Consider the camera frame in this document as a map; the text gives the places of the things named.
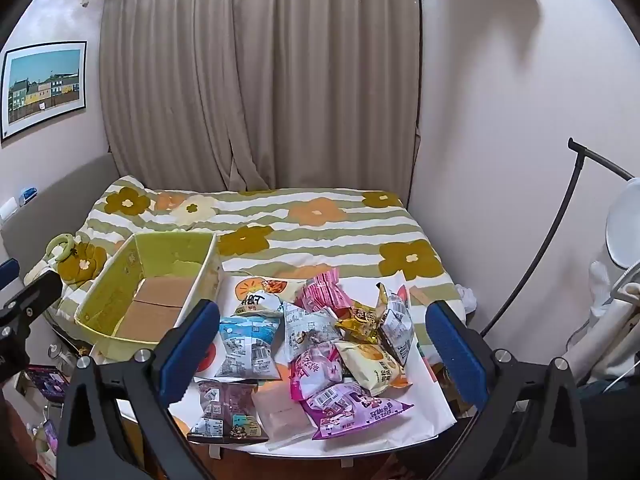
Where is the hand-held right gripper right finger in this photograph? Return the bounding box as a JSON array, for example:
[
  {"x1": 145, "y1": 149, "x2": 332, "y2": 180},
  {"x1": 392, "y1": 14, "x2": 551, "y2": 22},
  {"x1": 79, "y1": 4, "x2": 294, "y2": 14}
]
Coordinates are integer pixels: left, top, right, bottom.
[{"x1": 425, "y1": 301, "x2": 588, "y2": 480}]

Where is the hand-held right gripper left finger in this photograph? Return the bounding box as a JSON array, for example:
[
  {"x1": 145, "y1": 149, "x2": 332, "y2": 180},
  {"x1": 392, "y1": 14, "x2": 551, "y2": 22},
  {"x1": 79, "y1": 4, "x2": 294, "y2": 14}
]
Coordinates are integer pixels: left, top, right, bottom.
[{"x1": 55, "y1": 299, "x2": 223, "y2": 480}]

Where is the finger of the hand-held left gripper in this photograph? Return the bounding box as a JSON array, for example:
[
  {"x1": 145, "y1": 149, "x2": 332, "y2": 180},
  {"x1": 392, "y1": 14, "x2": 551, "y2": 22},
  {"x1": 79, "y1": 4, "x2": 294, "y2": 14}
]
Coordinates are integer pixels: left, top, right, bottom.
[
  {"x1": 0, "y1": 258, "x2": 20, "y2": 292},
  {"x1": 0, "y1": 270, "x2": 64, "y2": 333}
]

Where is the green cardboard box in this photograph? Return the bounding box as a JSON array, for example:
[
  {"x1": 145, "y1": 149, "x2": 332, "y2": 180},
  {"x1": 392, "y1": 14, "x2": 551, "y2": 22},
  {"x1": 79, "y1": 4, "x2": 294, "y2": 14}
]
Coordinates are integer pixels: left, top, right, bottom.
[{"x1": 74, "y1": 230, "x2": 223, "y2": 361}]

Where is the light blue snack packet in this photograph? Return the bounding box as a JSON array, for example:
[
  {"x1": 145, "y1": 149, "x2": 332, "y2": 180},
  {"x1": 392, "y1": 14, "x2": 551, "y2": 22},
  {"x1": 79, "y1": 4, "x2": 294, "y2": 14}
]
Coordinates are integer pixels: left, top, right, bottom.
[{"x1": 215, "y1": 316, "x2": 283, "y2": 380}]

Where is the dark brown snack packet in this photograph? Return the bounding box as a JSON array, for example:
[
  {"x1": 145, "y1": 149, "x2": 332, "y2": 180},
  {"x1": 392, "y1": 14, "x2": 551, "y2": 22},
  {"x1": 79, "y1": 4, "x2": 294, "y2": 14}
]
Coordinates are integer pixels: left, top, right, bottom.
[{"x1": 187, "y1": 380, "x2": 271, "y2": 445}]

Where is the cream orange snack packet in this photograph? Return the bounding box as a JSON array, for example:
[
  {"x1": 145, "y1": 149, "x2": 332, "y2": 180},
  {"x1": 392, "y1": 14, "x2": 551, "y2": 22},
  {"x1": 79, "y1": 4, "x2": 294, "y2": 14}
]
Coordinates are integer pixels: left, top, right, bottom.
[{"x1": 334, "y1": 341, "x2": 411, "y2": 396}]

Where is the white grey snack packet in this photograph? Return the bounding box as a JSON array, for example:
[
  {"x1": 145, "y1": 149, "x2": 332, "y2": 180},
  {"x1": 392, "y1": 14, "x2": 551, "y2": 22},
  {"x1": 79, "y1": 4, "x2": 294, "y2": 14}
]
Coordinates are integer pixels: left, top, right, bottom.
[{"x1": 282, "y1": 302, "x2": 341, "y2": 363}]

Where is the translucent pale snack packet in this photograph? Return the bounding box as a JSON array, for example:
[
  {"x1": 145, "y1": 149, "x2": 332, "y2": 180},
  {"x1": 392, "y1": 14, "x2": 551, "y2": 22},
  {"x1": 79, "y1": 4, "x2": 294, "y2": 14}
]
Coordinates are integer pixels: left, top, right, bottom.
[{"x1": 250, "y1": 375, "x2": 317, "y2": 451}]

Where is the magenta cartoon snack packet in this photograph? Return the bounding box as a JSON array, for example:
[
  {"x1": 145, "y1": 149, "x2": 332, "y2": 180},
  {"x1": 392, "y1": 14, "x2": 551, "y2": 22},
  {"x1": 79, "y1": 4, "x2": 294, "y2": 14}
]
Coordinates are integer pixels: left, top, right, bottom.
[{"x1": 305, "y1": 382, "x2": 415, "y2": 441}]

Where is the lilac pink snack packet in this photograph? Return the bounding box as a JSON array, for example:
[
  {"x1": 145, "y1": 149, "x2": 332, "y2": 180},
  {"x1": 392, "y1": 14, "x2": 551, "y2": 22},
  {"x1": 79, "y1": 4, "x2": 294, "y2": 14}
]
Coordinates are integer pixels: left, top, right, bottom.
[{"x1": 290, "y1": 342, "x2": 343, "y2": 401}]

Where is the purple box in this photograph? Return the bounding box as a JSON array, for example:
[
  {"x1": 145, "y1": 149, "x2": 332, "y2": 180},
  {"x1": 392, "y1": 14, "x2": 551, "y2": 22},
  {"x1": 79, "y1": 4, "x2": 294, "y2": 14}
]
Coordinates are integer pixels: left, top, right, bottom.
[{"x1": 22, "y1": 365, "x2": 71, "y2": 402}]

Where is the white orange printed paper sheet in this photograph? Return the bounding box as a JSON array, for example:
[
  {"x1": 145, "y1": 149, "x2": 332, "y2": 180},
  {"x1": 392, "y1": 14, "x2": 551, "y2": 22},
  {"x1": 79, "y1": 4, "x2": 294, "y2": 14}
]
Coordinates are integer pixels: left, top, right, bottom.
[{"x1": 120, "y1": 270, "x2": 458, "y2": 456}]

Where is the white crumpled cloth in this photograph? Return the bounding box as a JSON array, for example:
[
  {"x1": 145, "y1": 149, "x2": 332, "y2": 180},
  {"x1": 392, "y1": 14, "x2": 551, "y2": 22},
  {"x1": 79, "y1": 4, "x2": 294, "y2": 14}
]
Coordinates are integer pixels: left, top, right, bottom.
[{"x1": 455, "y1": 285, "x2": 481, "y2": 313}]

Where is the silver snack packet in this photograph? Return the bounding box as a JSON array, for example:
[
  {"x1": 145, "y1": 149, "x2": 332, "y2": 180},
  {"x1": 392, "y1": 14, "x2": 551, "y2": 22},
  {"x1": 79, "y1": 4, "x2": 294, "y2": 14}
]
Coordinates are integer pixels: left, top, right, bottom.
[{"x1": 376, "y1": 282, "x2": 416, "y2": 366}]

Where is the orange white snack packet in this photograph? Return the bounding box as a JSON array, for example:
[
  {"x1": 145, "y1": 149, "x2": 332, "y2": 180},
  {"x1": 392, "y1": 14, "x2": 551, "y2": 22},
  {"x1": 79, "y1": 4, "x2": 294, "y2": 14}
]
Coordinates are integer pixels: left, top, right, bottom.
[{"x1": 234, "y1": 276, "x2": 301, "y2": 317}]

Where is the grey headboard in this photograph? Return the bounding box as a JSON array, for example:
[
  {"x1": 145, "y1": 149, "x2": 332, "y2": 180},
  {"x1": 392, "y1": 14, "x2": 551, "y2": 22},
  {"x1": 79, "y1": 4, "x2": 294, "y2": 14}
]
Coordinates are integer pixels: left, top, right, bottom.
[{"x1": 0, "y1": 152, "x2": 117, "y2": 281}]

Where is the gold snack packet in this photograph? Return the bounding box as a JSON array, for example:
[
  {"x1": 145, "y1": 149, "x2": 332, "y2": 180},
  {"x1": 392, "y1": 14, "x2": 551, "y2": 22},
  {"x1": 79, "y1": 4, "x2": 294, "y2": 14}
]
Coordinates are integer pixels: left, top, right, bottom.
[{"x1": 335, "y1": 307, "x2": 388, "y2": 343}]

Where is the pink striped snack packet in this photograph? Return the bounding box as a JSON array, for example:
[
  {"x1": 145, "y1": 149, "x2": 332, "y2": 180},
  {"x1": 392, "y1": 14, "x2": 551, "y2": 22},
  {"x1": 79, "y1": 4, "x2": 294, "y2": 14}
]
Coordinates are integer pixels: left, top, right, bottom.
[{"x1": 295, "y1": 269, "x2": 353, "y2": 316}]

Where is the black curved lamp pole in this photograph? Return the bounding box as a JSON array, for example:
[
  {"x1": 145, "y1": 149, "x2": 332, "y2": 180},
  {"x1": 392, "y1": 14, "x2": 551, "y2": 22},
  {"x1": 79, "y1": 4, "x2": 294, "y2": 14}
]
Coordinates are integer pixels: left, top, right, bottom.
[{"x1": 480, "y1": 137, "x2": 637, "y2": 337}]

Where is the white garment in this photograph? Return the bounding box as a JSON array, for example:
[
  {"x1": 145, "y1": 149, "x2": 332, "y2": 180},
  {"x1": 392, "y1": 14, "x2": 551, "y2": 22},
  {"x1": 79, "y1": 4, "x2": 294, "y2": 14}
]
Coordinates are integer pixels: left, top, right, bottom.
[{"x1": 565, "y1": 260, "x2": 640, "y2": 386}]

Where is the floral striped blanket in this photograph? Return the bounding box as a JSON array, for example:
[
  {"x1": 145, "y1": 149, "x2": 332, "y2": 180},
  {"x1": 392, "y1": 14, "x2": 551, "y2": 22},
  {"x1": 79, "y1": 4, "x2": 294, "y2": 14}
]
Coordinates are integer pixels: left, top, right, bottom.
[{"x1": 42, "y1": 175, "x2": 468, "y2": 346}]

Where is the framed houses picture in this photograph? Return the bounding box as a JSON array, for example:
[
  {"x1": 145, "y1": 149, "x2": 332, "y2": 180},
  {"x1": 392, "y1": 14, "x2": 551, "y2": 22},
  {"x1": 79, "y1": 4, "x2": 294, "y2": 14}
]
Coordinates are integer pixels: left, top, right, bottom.
[{"x1": 0, "y1": 40, "x2": 89, "y2": 144}]

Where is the white round lamp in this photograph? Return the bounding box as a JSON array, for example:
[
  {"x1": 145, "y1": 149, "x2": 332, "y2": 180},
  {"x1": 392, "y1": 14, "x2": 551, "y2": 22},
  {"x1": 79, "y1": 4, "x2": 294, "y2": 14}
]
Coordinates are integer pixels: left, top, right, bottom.
[{"x1": 605, "y1": 177, "x2": 640, "y2": 273}]

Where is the beige curtain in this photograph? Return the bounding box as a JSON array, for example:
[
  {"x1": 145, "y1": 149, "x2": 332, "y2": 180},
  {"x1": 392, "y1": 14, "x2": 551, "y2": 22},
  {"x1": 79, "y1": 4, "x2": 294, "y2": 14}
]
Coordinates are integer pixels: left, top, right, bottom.
[{"x1": 97, "y1": 0, "x2": 423, "y2": 195}]

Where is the green plush ring toy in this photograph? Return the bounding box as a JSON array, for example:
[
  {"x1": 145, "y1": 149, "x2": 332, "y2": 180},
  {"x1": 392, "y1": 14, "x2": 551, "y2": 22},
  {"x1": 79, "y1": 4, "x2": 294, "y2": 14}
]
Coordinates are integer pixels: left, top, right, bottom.
[{"x1": 46, "y1": 232, "x2": 76, "y2": 265}]

